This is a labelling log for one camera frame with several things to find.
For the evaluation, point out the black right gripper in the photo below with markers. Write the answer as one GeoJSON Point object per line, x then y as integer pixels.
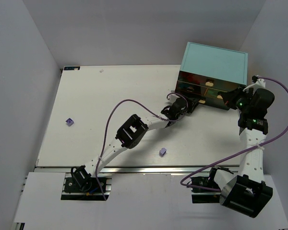
{"type": "Point", "coordinates": [231, 96]}

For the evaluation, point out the purple lego piece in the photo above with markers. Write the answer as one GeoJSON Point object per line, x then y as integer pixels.
{"type": "Point", "coordinates": [69, 122]}

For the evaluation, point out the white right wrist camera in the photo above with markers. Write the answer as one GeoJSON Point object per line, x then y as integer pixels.
{"type": "Point", "coordinates": [257, 83]}

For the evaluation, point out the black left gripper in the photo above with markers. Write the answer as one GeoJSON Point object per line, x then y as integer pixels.
{"type": "Point", "coordinates": [190, 104]}

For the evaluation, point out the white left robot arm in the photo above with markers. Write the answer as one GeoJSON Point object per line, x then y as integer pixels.
{"type": "Point", "coordinates": [129, 135]}

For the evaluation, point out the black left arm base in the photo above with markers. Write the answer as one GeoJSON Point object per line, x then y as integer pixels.
{"type": "Point", "coordinates": [80, 185]}

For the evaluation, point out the dark corner label sticker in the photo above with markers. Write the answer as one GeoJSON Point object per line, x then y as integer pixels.
{"type": "Point", "coordinates": [71, 68]}

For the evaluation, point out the teal drawer organizer box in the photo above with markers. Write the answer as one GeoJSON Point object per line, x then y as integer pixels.
{"type": "Point", "coordinates": [206, 71]}

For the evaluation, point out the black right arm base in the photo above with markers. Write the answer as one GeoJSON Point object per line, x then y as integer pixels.
{"type": "Point", "coordinates": [207, 189]}

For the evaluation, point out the lilac lego piece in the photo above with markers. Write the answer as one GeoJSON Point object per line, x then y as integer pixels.
{"type": "Point", "coordinates": [162, 152]}

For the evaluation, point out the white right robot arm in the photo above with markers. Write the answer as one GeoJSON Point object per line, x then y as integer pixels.
{"type": "Point", "coordinates": [246, 192]}

